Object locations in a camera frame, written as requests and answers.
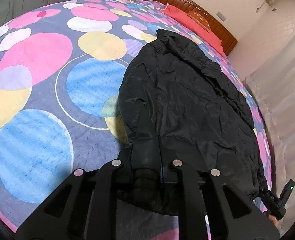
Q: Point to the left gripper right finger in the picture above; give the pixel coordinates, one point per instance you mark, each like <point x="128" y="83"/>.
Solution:
<point x="170" y="150"/>

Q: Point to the person's right hand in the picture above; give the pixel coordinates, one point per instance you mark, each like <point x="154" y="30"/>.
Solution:
<point x="272" y="218"/>

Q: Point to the black puffer jacket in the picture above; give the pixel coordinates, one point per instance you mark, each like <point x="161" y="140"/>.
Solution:
<point x="189" y="99"/>

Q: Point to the wooden headboard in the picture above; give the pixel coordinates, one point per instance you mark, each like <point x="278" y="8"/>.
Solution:
<point x="228" y="40"/>

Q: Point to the colourful dotted bedspread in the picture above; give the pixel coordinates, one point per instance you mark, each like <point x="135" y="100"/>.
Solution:
<point x="61" y="67"/>

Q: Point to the red pillow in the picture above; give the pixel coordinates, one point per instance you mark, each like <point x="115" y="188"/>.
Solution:
<point x="205" y="33"/>

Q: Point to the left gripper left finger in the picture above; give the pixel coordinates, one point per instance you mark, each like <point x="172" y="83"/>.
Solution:
<point x="145" y="154"/>

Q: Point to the wall socket panel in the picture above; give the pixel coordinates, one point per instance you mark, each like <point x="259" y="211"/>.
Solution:
<point x="221" y="16"/>

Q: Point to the orange embroidered cushion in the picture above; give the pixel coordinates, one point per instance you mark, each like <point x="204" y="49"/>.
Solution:
<point x="199" y="19"/>

